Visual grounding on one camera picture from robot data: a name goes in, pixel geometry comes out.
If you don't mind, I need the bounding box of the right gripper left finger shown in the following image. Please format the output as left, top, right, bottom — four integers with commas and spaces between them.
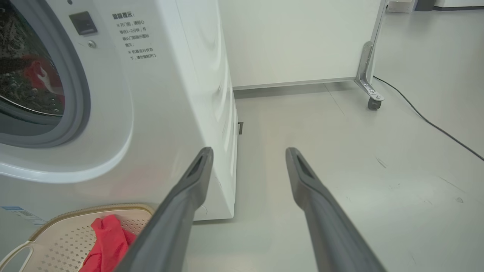
115, 147, 214, 272

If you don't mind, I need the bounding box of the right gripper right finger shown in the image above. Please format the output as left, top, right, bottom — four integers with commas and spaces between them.
285, 147, 386, 272

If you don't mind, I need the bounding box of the red cloth garment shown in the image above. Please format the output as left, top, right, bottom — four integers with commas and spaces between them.
79, 214, 137, 272

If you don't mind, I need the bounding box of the white and red garment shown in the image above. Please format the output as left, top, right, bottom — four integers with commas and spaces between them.
21, 56, 65, 114

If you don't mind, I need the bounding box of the white front-load washing machine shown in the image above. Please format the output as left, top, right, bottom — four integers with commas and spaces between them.
0, 0, 240, 242

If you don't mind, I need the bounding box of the cream perforated laundry basket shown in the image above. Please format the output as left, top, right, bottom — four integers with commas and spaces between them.
0, 204, 156, 272

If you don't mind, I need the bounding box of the blue energy label sticker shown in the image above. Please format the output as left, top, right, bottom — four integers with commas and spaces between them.
0, 206, 47, 226

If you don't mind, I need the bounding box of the metal panel leg with caster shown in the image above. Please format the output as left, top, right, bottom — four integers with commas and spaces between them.
354, 0, 388, 111

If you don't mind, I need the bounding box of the white partition panel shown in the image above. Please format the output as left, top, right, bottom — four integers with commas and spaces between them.
218, 0, 382, 91

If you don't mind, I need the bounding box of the black floor cable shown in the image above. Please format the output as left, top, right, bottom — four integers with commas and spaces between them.
372, 76, 484, 162

